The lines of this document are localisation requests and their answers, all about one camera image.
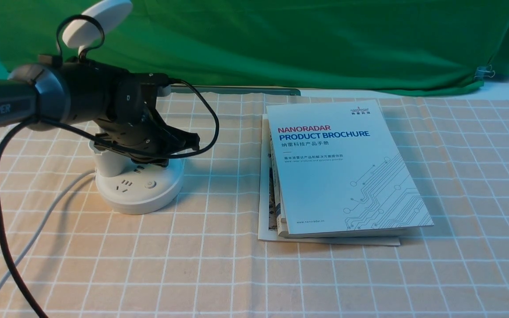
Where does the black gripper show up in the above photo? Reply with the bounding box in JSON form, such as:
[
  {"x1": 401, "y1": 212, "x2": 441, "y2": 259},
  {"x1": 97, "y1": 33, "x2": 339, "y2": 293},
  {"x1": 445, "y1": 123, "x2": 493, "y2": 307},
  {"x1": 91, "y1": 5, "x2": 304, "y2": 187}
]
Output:
[{"x1": 95, "y1": 72, "x2": 200, "y2": 156}]

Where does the white desk lamp with base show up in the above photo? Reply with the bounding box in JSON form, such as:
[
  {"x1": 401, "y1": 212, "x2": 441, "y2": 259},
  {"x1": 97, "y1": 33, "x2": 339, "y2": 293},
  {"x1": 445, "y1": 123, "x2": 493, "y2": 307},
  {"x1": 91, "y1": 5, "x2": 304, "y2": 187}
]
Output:
[{"x1": 62, "y1": 0, "x2": 184, "y2": 216}]

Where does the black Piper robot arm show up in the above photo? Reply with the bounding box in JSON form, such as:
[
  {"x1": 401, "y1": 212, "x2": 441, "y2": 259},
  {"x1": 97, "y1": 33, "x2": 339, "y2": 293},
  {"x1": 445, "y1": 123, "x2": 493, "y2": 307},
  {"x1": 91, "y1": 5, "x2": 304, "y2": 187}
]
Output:
[{"x1": 0, "y1": 61, "x2": 200, "y2": 162}]

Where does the dark grey flat bar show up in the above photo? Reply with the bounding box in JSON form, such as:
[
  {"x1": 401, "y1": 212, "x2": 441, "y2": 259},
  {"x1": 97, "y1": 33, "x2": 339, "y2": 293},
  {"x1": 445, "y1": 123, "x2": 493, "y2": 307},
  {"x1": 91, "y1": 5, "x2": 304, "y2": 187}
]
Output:
[{"x1": 194, "y1": 86, "x2": 301, "y2": 96}]

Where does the magazine under brochure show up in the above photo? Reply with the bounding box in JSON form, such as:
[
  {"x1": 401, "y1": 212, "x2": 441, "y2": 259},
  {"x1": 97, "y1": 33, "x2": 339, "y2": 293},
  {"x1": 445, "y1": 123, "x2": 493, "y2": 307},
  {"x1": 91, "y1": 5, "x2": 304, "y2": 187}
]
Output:
[{"x1": 258, "y1": 114, "x2": 400, "y2": 247}]

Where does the white Nanoradar product brochure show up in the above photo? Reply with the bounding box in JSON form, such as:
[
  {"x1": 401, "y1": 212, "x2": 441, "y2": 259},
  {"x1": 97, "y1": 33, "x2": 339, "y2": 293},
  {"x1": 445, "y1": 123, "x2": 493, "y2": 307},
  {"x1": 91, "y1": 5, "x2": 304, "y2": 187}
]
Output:
[{"x1": 266, "y1": 99, "x2": 434, "y2": 239}]

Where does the green backdrop cloth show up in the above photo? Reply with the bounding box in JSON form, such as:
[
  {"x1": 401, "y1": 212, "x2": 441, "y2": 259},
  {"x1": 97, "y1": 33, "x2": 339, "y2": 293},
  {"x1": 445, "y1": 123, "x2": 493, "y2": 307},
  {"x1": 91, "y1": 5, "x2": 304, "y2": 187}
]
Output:
[{"x1": 0, "y1": 0, "x2": 509, "y2": 97}]

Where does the checkered beige tablecloth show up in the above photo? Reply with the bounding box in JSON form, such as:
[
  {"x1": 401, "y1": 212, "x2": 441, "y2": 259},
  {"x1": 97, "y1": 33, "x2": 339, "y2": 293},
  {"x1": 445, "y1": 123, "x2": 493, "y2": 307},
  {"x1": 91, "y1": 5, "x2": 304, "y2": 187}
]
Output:
[{"x1": 18, "y1": 93, "x2": 509, "y2": 318}]

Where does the metal binder clip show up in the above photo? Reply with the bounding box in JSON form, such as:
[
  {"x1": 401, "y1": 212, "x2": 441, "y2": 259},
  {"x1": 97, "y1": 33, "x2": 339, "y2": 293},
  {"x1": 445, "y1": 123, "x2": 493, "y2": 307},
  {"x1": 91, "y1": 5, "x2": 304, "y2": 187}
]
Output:
[{"x1": 473, "y1": 65, "x2": 496, "y2": 81}]

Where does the white lamp power cable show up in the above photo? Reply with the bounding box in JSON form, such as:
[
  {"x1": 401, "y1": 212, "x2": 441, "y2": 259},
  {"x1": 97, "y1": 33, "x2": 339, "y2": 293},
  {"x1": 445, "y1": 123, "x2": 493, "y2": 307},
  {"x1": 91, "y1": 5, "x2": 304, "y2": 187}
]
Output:
[{"x1": 0, "y1": 171, "x2": 97, "y2": 318}]

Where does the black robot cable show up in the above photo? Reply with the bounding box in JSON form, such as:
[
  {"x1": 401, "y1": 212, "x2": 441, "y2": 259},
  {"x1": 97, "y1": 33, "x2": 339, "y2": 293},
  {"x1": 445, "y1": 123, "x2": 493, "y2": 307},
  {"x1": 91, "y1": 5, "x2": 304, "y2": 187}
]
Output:
[{"x1": 0, "y1": 15, "x2": 220, "y2": 318}]

